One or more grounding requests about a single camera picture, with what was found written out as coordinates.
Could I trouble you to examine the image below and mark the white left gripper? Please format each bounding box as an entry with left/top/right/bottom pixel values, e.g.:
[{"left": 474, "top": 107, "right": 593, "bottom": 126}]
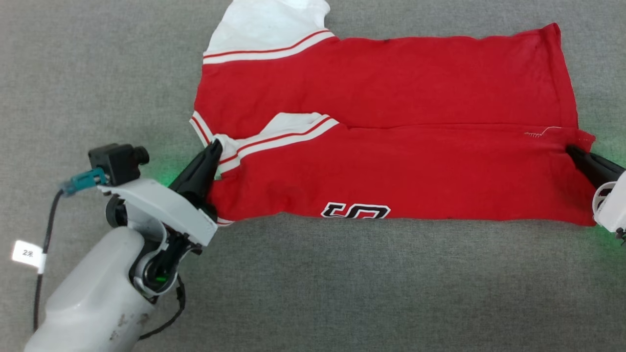
[{"left": 98, "top": 139, "right": 224, "bottom": 297}]

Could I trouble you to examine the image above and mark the black cable with teal plug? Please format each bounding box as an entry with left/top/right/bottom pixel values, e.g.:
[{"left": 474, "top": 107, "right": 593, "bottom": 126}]
[{"left": 32, "top": 167, "right": 109, "bottom": 334}]

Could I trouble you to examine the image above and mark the white cable label tag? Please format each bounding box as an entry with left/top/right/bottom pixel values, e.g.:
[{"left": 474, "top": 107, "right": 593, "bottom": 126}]
[{"left": 12, "top": 240, "right": 47, "bottom": 275}]

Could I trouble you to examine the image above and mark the red basketball jersey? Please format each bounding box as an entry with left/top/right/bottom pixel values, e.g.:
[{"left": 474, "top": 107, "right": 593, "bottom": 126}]
[{"left": 189, "top": 0, "right": 597, "bottom": 228}]

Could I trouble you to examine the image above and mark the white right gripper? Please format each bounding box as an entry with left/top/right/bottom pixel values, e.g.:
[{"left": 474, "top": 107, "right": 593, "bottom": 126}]
[{"left": 566, "top": 144, "right": 626, "bottom": 233}]

